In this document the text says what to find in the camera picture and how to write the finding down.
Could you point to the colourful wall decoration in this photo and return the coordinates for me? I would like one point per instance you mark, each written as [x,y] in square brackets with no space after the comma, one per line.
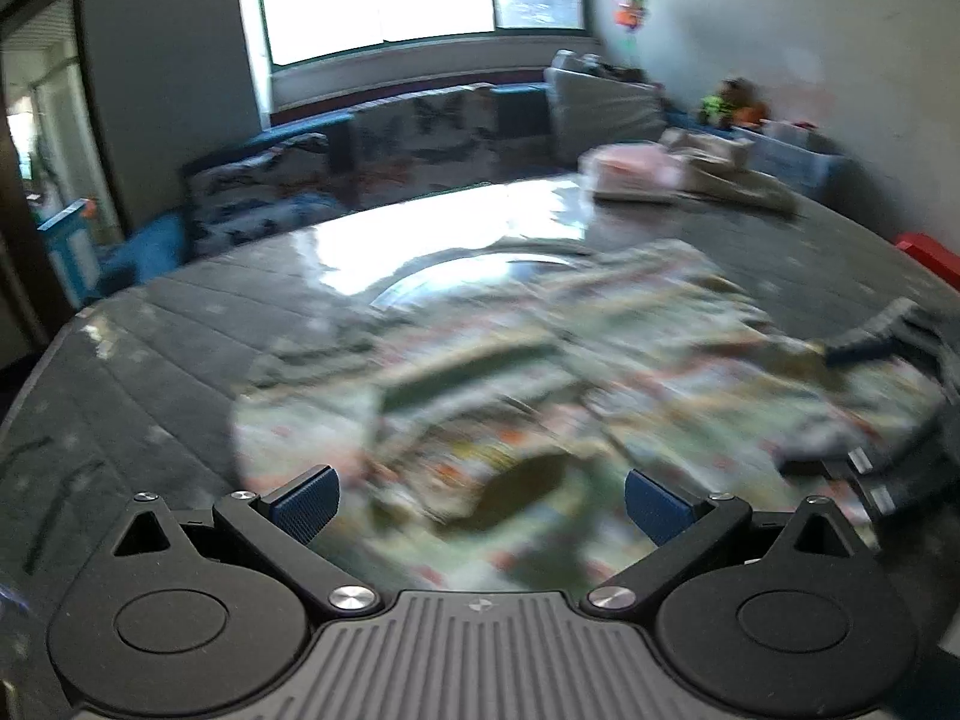
[630,13]

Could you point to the plush toys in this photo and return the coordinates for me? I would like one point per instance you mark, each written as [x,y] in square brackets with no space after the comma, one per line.
[731,105]

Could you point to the butterfly print cushion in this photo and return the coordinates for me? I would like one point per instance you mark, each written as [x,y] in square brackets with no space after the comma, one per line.
[255,187]
[435,135]

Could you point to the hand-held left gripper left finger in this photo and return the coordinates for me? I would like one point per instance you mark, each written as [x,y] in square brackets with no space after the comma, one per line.
[306,501]

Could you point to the red object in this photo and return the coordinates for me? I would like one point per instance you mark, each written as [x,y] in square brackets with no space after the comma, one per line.
[930,253]

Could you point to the dark wooden door frame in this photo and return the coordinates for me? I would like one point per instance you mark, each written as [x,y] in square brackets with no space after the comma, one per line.
[91,90]

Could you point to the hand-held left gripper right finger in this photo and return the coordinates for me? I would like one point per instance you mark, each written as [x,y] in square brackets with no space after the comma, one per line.
[656,514]

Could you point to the beige folded clothes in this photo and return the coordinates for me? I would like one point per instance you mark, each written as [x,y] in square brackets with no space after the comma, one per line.
[739,180]

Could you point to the blue and white cabinet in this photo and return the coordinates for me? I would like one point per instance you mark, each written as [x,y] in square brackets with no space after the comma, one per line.
[71,247]

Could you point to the grey cushion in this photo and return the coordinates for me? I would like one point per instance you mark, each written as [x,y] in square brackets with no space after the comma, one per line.
[600,112]

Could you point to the blue sofa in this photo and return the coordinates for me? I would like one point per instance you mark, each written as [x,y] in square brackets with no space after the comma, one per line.
[150,247]

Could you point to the colourful patterned garment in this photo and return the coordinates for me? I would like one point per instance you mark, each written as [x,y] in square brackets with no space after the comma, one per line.
[487,390]

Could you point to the pink tissue pack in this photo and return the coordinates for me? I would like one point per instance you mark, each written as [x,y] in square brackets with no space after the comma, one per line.
[630,172]

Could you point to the blue storage box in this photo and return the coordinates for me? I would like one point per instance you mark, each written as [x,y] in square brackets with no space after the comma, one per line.
[795,157]

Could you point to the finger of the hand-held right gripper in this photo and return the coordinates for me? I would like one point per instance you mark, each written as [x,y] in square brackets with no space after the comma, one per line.
[862,476]
[862,345]

